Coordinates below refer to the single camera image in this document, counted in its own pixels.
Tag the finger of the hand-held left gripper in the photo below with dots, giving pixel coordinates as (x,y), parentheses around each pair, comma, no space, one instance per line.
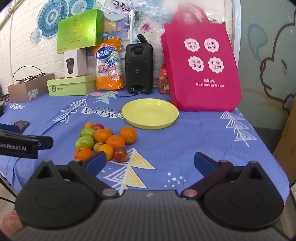
(45,142)
(22,126)

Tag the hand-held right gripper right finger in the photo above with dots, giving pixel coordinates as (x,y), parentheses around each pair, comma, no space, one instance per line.
(203,162)

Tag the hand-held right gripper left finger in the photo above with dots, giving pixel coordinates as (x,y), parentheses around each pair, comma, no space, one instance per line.
(96,162)

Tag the yellow tangerine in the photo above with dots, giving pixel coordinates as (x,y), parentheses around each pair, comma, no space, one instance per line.
(106,150)

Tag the small yellow green tomato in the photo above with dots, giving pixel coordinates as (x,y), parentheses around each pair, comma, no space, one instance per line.
(98,146)

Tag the dark red tomato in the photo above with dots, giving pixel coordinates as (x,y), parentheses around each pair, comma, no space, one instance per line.
(120,154)

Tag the small orange tangerine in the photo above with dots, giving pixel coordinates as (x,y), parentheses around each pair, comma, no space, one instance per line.
(89,125)

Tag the large orange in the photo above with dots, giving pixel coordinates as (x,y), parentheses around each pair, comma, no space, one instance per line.
(128,135)

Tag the yellow plastic plate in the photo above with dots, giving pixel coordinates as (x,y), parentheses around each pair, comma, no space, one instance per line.
(150,113)

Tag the blue printed tablecloth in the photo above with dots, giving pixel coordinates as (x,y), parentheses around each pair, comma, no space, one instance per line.
(185,143)

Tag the brown cardboard box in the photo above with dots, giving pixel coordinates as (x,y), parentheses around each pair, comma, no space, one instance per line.
(27,90)

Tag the light green shoe box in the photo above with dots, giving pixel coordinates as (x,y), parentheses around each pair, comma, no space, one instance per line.
(69,87)

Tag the pink tote bag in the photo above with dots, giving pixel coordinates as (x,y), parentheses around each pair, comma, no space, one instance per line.
(203,92)

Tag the orange white snack bag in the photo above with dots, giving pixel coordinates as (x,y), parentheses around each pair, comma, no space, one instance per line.
(108,81)

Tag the white cup box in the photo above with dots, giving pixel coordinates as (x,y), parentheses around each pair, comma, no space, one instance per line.
(79,62)

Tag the open cardboard box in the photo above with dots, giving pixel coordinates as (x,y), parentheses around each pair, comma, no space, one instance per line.
(288,143)

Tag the small blue paper fan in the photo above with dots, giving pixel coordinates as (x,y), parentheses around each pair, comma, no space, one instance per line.
(35,36)

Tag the small red printed box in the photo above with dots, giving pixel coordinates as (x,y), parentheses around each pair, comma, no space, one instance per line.
(164,78)

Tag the black speaker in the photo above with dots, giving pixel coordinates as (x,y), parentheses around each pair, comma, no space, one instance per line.
(138,67)

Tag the green gift box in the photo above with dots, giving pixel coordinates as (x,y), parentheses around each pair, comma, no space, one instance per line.
(78,32)

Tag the large blue paper fan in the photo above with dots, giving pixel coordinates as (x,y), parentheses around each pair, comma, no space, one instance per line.
(49,17)

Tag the white paper fan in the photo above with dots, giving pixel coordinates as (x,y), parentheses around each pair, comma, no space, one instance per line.
(118,11)

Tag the blue wall poster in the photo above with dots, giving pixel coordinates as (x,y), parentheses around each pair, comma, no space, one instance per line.
(124,30)

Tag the floral wall poster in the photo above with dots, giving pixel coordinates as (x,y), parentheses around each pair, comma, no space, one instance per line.
(148,25)

